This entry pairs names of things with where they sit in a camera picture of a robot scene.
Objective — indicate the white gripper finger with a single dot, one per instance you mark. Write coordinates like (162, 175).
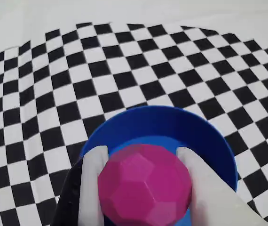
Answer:
(214, 202)

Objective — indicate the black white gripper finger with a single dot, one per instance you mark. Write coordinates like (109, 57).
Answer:
(89, 183)

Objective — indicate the black white checkered mat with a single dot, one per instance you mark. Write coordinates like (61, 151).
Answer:
(101, 70)

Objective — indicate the blue round box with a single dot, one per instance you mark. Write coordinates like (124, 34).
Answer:
(160, 122)

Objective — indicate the pink faceted ball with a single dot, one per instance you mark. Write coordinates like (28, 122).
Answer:
(145, 186)

